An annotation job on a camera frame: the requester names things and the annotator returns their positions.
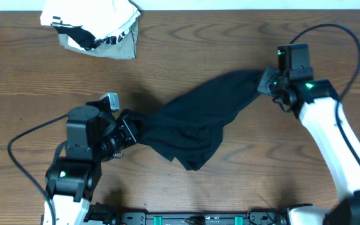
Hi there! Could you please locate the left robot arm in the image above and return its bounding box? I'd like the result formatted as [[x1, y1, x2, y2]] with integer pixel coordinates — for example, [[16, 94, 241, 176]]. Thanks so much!
[[42, 97, 139, 224]]

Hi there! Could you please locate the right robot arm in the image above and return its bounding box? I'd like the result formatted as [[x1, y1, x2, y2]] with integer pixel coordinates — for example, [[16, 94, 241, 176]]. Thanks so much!
[[257, 44, 360, 225]]

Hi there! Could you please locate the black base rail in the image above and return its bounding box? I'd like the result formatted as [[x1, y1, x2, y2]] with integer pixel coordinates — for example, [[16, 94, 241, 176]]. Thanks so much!
[[121, 209, 288, 225]]

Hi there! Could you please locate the grey-beige folded garment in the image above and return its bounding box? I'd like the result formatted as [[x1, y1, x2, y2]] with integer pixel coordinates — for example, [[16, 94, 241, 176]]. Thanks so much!
[[58, 19, 139, 59]]

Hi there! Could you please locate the black t-shirt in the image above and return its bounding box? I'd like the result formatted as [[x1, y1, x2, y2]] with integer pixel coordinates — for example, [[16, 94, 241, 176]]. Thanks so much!
[[125, 70, 262, 171]]

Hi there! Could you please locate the black and white garment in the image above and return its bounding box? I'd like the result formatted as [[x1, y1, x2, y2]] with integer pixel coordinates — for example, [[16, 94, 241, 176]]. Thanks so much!
[[51, 16, 129, 51]]

